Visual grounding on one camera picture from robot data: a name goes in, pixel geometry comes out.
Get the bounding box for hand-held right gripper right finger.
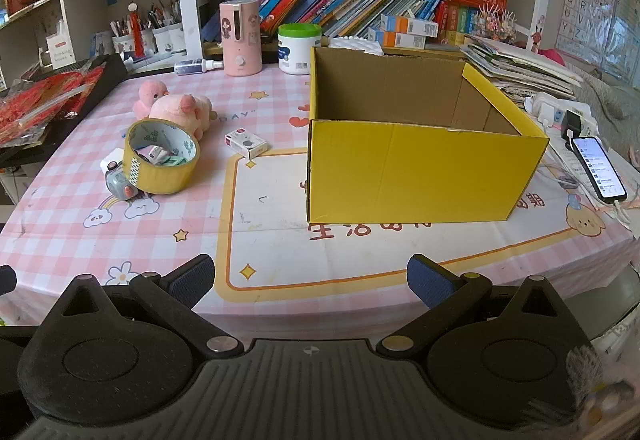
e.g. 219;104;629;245
376;254;593;362

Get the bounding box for grey cloth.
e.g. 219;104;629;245
575;68;640;156

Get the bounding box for grey toy car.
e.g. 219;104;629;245
101;159;147;199

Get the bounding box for yellow cardboard box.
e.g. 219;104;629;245
306;45;551;224

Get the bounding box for white jar green lid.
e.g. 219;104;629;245
277;23;322;76

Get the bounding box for pink plush pig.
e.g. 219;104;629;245
149;93;217;141

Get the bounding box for red tassel ornament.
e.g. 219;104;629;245
128;2;143;60

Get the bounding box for glue tube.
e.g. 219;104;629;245
173;58;224;76

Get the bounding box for white power strip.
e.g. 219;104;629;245
524;92;598;143

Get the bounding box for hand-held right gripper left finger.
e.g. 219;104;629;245
42;254;243;362

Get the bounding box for black charger plug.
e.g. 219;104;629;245
561;109;584;141

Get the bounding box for small white pink carton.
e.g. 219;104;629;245
143;145;170;166

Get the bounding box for white card box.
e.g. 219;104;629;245
46;18;77;70

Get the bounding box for bag of red envelopes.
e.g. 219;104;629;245
0;67;107;149

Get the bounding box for white charging cable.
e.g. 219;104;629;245
537;159;638;223

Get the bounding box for pink plush duck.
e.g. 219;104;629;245
132;80;171;119

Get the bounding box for pink rectangular box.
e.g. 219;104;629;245
218;0;264;78

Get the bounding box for small white box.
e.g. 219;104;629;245
224;129;270;159

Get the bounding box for black smartphone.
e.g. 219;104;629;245
570;135;629;202

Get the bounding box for white pen holder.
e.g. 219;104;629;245
139;28;158;58
152;22;187;56
111;33;136;62

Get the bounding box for blue orange medicine box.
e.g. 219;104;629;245
379;14;440;38
368;27;427;50

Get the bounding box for character chart wall poster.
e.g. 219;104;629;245
600;0;640;77

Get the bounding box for white foam block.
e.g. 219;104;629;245
329;36;385;57

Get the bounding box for brown packing tape roll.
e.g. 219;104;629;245
123;118;202;195

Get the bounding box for black electronic keyboard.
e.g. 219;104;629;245
0;52;131;167

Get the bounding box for colourful hair clip holder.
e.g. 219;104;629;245
471;2;517;44

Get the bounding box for pink checked tablecloth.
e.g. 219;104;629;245
0;54;640;338

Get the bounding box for stack of papers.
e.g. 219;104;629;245
459;34;585;102

